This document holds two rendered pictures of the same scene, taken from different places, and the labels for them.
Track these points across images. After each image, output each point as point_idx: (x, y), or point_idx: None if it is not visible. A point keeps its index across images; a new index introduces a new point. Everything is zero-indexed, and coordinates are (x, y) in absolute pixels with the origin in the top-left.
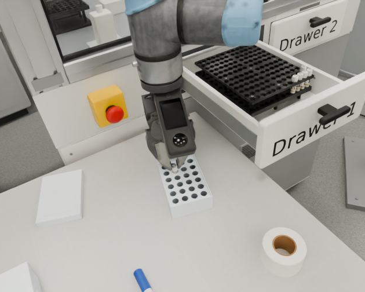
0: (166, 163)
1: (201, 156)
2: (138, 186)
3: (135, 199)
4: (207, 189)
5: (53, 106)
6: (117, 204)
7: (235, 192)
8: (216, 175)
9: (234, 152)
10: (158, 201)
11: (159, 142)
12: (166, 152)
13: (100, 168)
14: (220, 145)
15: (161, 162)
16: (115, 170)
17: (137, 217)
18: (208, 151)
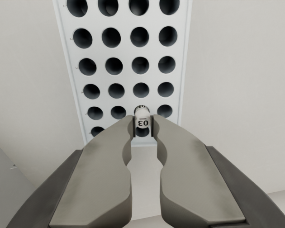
0: (170, 128)
1: (76, 145)
2: (221, 106)
3: (239, 74)
4: (64, 17)
5: None
6: (280, 72)
7: (2, 22)
8: (49, 89)
9: (2, 137)
10: (195, 52)
11: (220, 221)
12: (173, 163)
13: (268, 164)
14: (33, 160)
15: (189, 132)
16: (245, 155)
17: (258, 20)
18: (60, 152)
